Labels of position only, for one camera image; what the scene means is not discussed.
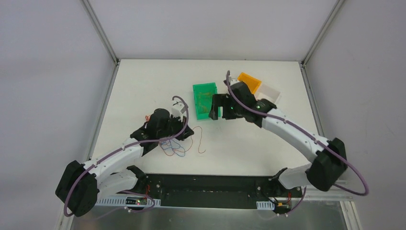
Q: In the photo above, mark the white plastic bin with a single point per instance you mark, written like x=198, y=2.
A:
x=267, y=92

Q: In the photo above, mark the green plastic bin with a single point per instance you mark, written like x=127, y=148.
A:
x=202, y=94

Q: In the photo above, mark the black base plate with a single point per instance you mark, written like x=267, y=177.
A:
x=213, y=191

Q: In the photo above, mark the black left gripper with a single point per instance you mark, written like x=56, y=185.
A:
x=183, y=131

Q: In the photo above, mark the orange plastic bin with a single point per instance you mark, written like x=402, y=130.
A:
x=252, y=83

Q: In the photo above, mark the aluminium frame rail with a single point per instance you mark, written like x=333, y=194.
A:
x=106, y=64
x=346, y=206

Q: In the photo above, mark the aluminium frame right rail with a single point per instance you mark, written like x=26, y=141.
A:
x=346, y=206

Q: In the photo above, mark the aluminium frame left rail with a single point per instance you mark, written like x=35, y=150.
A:
x=106, y=64

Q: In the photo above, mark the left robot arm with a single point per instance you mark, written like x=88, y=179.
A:
x=83, y=184

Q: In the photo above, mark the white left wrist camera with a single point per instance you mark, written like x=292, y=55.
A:
x=178, y=109

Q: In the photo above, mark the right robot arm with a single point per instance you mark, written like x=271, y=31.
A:
x=324, y=155

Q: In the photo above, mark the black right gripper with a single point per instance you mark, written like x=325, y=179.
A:
x=224, y=106

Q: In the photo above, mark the white slotted cable duct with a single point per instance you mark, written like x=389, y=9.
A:
x=128, y=201

